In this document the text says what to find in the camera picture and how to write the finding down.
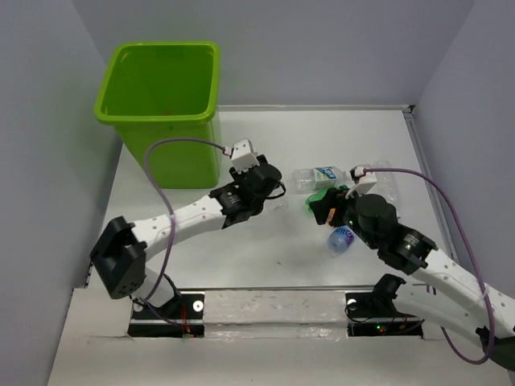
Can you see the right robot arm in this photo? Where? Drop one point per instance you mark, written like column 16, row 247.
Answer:
column 450, row 296

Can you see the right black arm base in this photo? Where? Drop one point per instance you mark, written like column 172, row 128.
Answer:
column 373, row 314

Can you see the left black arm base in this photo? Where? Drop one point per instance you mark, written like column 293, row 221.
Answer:
column 180, row 318

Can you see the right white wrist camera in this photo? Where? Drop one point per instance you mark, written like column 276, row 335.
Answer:
column 363, row 181

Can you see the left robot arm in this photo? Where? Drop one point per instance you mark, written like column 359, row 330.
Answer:
column 123, row 248

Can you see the green plastic bottle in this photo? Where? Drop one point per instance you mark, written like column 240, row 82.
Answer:
column 320, row 194

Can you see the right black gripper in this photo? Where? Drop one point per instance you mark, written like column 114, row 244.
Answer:
column 333, row 198

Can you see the blue water bottle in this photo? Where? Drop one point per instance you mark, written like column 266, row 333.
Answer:
column 340, row 240

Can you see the green plastic bin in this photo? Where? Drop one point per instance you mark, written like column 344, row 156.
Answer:
column 145, row 79

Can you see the clear crushed bottle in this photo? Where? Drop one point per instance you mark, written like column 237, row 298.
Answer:
column 278, row 206

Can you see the small orange bottle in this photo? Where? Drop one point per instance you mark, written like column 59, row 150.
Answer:
column 330, row 216

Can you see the clear bottle blue cap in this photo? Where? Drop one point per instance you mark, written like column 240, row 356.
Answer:
column 388, row 188

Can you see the clear bottle green blue label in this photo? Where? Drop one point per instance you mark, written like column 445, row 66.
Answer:
column 318, row 178

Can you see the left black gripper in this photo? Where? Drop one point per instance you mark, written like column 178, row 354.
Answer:
column 238, row 178

